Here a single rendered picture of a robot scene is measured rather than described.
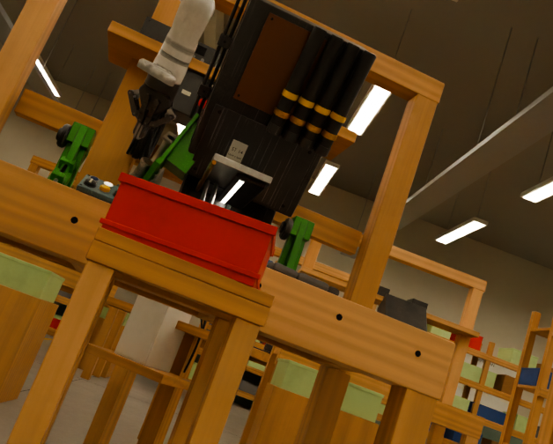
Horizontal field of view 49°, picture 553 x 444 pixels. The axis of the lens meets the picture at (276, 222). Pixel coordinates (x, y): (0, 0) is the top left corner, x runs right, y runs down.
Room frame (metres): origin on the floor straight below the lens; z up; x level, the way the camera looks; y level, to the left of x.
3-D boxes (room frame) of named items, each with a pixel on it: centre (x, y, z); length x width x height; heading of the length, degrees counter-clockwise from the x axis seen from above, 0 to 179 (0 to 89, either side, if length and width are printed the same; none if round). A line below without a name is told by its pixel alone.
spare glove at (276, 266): (1.54, -0.11, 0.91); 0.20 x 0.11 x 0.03; 107
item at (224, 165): (1.67, 0.16, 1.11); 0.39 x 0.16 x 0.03; 10
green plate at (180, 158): (1.68, 0.32, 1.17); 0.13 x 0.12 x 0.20; 100
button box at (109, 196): (1.43, 0.39, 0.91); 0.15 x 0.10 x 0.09; 100
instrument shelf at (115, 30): (2.01, 0.31, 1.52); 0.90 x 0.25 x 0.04; 100
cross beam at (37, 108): (2.12, 0.33, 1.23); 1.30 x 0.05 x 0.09; 100
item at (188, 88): (1.94, 0.40, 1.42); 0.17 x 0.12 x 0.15; 100
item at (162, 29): (1.92, 0.58, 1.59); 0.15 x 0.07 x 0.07; 100
